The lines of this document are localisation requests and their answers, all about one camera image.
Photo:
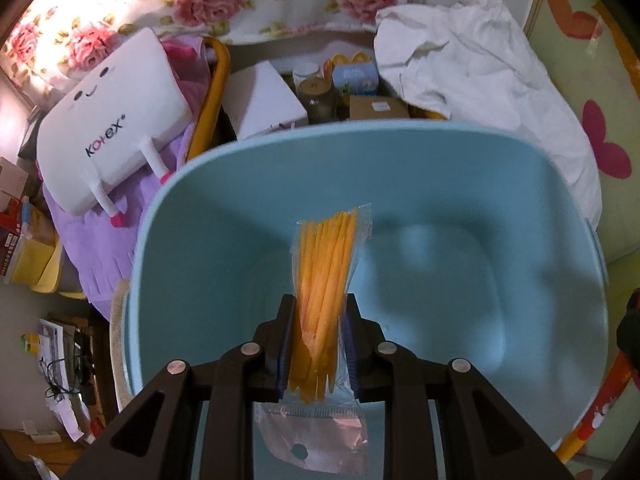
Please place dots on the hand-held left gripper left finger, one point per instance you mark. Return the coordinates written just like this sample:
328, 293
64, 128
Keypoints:
285, 352

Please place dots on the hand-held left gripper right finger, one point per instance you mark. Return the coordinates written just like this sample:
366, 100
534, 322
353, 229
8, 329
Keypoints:
351, 355

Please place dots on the packet of yellow sticks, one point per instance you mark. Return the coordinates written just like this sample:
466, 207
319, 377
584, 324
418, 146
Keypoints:
320, 280

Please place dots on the light blue plastic basin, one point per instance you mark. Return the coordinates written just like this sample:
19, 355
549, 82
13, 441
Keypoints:
450, 260

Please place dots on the heart print glass desktop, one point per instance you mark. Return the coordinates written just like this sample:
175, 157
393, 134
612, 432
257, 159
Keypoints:
575, 35

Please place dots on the purple fringed blanket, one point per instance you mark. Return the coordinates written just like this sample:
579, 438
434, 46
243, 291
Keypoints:
95, 255

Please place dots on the stack of papers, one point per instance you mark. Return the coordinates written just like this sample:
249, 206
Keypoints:
62, 360

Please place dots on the small cardboard box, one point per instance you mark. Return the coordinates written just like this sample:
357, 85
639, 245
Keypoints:
375, 107

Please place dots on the brown glass jar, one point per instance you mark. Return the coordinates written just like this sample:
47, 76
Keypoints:
318, 102

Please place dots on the white box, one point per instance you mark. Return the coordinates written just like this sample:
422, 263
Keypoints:
260, 100

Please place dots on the red cartoon print cloth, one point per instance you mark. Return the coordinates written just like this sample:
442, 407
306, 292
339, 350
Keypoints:
607, 400

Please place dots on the yellow plastic container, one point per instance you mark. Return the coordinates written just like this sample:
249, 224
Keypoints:
35, 265

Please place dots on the dark object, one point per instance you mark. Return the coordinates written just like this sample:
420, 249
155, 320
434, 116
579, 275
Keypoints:
629, 340

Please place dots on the pink cloth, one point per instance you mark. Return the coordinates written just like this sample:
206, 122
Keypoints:
192, 85

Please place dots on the white smiling plush pillow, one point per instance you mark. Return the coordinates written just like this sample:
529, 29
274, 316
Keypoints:
115, 110

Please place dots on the red box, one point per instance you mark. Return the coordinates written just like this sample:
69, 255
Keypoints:
12, 232

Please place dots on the white crumpled cloth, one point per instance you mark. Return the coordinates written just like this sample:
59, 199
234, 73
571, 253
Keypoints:
475, 60

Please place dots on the brown cardboard box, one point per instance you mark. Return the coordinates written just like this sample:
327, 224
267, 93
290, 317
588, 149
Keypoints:
12, 177

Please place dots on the rose print curtain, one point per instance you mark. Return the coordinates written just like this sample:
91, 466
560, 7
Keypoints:
225, 0

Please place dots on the curved wooden chair frame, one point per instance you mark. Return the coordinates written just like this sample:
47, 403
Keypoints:
212, 105

